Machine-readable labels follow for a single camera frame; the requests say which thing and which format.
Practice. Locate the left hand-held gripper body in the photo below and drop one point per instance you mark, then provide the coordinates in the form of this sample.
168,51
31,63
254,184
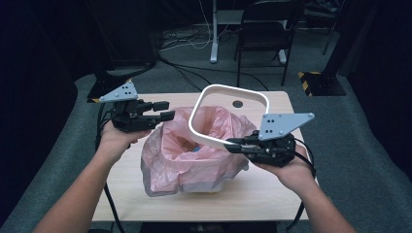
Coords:
131,116

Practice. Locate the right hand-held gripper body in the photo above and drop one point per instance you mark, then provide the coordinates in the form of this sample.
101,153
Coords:
275,142

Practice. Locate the white square bin rim frame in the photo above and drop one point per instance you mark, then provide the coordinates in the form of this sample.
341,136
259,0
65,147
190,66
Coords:
194,129

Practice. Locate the pink plastic trash bag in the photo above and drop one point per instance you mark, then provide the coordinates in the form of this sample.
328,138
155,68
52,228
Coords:
181,161

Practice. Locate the person's left hand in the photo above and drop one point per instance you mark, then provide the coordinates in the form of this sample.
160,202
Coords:
113,137

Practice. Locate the person's right hand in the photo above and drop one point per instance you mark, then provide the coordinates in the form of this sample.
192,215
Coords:
291,174

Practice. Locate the grey table grommet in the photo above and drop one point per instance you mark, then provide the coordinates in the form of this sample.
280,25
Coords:
237,104

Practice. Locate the black stand base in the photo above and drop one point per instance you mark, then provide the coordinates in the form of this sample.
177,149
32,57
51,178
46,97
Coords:
107,84

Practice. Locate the black stand with striped base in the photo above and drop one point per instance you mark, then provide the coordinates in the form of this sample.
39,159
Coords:
324,84

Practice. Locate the black chair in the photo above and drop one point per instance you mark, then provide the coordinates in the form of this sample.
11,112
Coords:
265,32

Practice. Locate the white desk frame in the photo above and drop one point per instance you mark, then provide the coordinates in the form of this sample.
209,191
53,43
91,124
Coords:
214,32

